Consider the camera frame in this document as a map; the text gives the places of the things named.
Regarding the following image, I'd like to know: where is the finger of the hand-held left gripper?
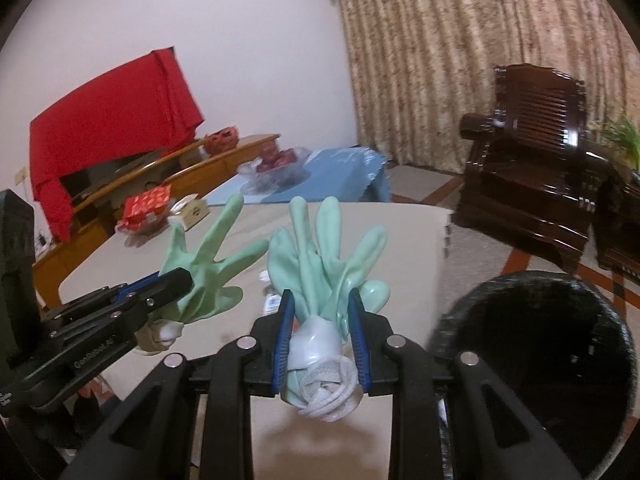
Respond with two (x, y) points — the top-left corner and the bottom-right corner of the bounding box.
(42, 284), (136, 322)
(47, 267), (195, 348)

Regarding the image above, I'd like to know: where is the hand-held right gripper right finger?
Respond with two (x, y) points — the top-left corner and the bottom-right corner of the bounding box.
(348, 287), (583, 480)

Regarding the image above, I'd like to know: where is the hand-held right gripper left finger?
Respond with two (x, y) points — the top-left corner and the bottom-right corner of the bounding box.
(59, 289), (297, 480)

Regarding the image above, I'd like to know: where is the green rubber glove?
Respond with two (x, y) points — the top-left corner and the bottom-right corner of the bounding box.
(134, 194), (271, 356)
(267, 196), (391, 423)

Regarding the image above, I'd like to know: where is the black-lined trash bin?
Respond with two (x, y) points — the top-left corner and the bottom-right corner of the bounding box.
(425, 270), (638, 480)

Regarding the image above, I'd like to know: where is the small clear bottle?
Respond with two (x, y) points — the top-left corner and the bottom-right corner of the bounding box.
(257, 270), (281, 318)

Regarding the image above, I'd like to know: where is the glass tray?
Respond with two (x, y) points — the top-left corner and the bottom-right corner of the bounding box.
(117, 212), (168, 235)

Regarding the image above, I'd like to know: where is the tissue box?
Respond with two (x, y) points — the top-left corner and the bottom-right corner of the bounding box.
(169, 195), (211, 232)

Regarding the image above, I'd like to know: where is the red gift box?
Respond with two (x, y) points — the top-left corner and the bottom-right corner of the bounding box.
(122, 185), (173, 226)

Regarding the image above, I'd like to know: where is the television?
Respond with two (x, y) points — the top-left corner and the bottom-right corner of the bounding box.
(59, 146), (173, 206)

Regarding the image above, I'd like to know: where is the wooden television cabinet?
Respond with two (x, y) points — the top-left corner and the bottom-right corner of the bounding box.
(32, 133), (281, 311)

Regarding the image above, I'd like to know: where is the glass fruit bowl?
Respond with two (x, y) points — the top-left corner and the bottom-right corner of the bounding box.
(236, 146), (312, 196)

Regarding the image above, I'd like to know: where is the red basket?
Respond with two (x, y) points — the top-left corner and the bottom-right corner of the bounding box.
(202, 127), (238, 156)

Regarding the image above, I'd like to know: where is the blue tablecloth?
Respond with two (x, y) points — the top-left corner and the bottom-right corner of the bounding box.
(205, 146), (392, 206)

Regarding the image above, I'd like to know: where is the pile of red apples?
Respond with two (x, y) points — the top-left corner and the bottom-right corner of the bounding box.
(256, 141), (298, 173)

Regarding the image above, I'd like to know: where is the red cloth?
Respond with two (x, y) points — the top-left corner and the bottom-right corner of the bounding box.
(29, 49), (206, 243)

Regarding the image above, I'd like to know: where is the dark wooden armchair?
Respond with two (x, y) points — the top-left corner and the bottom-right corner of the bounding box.
(450, 63), (613, 273)

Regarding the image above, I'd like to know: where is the dark wooden side table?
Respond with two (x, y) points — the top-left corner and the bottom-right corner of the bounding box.
(595, 170), (640, 281)

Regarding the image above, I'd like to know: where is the patterned beige curtain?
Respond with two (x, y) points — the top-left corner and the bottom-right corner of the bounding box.
(322, 0), (640, 176)

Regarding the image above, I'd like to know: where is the potted green plant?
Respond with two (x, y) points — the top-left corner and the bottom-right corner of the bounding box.
(597, 116), (640, 171)

